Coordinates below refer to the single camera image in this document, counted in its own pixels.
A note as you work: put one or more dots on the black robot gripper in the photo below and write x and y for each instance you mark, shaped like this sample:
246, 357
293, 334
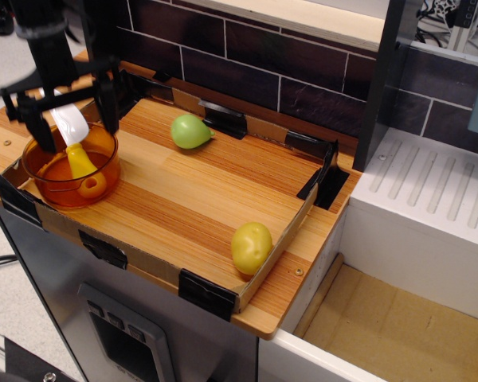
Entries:
26, 99

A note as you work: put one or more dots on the yellow handled white toy knife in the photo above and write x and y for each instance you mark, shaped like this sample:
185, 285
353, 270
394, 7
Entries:
74, 129

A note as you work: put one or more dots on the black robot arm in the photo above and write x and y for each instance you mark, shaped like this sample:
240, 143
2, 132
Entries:
43, 19

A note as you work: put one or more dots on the orange transparent plastic pot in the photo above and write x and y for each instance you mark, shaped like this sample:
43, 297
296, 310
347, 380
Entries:
52, 175

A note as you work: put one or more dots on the cardboard fence with black tape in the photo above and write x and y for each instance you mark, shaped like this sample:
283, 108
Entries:
172, 215

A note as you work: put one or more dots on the green toy pear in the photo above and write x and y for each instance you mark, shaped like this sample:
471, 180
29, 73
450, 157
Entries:
189, 132

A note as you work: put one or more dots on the yellow toy potato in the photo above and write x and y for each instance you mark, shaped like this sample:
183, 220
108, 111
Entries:
250, 247

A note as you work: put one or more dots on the toy oven front panel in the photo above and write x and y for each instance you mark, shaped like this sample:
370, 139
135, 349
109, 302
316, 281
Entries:
136, 346

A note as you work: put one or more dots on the white toy sink drainboard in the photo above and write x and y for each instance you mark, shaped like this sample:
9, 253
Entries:
412, 220

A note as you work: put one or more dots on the dark grey vertical post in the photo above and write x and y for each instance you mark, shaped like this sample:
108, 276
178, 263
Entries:
398, 33

